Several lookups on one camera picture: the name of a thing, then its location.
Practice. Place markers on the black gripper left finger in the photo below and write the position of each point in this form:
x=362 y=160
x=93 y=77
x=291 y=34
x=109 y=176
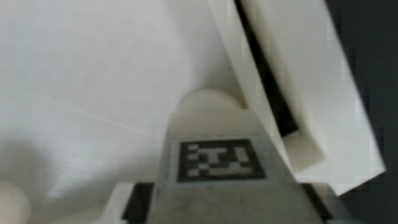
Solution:
x=129 y=204

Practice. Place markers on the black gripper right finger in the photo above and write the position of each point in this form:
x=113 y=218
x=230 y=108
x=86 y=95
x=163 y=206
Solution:
x=328 y=204

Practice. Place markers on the white leg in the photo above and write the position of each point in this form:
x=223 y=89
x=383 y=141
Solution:
x=225 y=182

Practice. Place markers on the white square tabletop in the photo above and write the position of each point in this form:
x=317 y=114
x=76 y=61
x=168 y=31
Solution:
x=104 y=59

